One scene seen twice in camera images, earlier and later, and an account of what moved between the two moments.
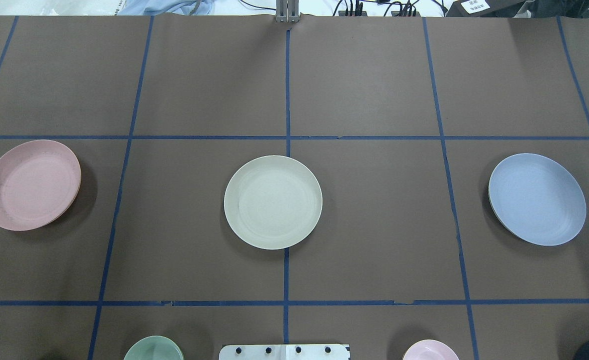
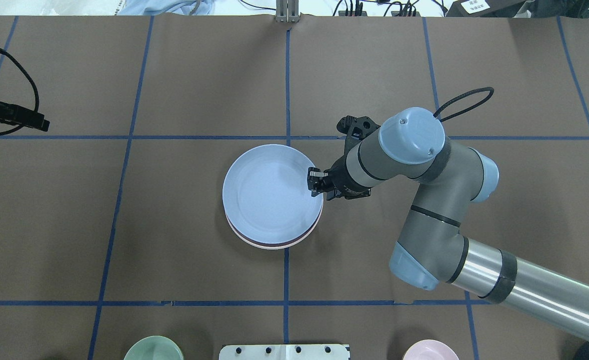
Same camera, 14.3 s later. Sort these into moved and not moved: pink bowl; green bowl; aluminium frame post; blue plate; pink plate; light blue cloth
Moved: blue plate; pink plate
Not moved: pink bowl; aluminium frame post; green bowl; light blue cloth
